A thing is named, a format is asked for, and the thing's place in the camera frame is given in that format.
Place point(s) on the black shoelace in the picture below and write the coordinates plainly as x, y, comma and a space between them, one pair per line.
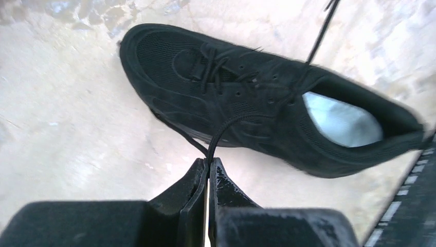
295, 91

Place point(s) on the black shoe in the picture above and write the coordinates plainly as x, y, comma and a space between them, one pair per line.
197, 82

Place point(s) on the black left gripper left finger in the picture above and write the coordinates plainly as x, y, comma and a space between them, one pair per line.
173, 218

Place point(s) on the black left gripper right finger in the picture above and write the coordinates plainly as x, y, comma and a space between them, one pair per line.
236, 220

